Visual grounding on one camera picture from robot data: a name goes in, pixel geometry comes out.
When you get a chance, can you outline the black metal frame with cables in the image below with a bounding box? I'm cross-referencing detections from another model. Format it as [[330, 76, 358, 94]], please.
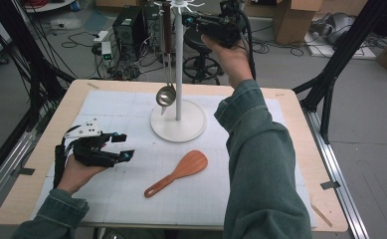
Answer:
[[0, 0, 78, 132]]

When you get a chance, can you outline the white utensil rack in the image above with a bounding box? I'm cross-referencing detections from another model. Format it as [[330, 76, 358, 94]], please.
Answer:
[[149, 0, 208, 143]]

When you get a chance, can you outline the wooden rice paddle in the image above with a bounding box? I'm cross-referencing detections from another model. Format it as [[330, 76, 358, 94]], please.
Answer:
[[143, 149, 209, 199]]

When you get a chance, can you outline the grey floor appliance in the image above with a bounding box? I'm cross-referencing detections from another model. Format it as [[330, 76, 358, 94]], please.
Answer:
[[308, 12, 356, 46]]

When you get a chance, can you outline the white box green display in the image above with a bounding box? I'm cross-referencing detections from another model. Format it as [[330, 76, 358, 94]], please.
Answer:
[[100, 40, 114, 68]]

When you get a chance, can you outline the metal ladle brown handle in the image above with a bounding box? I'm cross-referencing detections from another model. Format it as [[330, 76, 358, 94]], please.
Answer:
[[155, 2, 177, 108]]

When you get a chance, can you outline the slim black computer tower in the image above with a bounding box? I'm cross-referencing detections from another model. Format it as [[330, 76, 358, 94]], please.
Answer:
[[142, 4, 165, 53]]

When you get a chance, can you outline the white round table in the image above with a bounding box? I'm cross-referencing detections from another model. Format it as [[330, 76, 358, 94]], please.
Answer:
[[23, 0, 77, 14]]

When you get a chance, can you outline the person's right hand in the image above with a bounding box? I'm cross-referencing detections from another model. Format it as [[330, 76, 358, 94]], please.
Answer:
[[200, 34, 255, 90]]

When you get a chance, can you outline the aluminium rail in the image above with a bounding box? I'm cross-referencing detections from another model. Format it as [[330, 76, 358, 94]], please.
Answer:
[[301, 108, 371, 239], [0, 130, 38, 217]]

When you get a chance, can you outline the metal spatula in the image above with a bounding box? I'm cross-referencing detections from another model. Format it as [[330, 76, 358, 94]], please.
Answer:
[[160, 49, 175, 117]]

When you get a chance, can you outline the hand-held gripper cable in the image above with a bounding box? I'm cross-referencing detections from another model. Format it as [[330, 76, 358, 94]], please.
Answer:
[[237, 8, 257, 81], [53, 124, 83, 190]]

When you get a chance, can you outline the black round stool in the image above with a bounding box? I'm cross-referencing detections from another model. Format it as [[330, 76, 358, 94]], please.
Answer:
[[183, 28, 227, 86]]

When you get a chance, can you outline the white power strip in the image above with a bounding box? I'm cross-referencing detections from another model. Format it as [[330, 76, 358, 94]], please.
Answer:
[[93, 30, 109, 44]]

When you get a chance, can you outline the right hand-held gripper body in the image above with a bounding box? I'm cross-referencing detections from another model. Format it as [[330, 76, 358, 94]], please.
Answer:
[[195, 0, 246, 48]]

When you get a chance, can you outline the large open cardboard box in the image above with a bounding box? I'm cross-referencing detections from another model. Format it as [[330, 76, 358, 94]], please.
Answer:
[[272, 0, 324, 46]]

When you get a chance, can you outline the white grid mat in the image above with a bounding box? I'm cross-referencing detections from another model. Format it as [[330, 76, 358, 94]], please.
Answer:
[[30, 90, 317, 229]]

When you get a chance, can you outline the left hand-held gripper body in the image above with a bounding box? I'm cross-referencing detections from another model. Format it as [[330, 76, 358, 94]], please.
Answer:
[[63, 118, 122, 168]]

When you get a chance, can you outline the right hand-held gripper cable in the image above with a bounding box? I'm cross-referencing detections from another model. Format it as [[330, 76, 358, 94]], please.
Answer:
[[237, 8, 257, 81]]

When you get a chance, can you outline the large black computer tower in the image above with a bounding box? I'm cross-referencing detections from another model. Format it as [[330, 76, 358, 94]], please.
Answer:
[[111, 5, 149, 61]]

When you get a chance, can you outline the left hand-held gripper cable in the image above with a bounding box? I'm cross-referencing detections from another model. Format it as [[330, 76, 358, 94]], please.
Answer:
[[53, 124, 83, 190]]

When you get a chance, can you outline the person's left hand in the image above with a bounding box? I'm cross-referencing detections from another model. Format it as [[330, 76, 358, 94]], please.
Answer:
[[57, 152, 108, 195]]

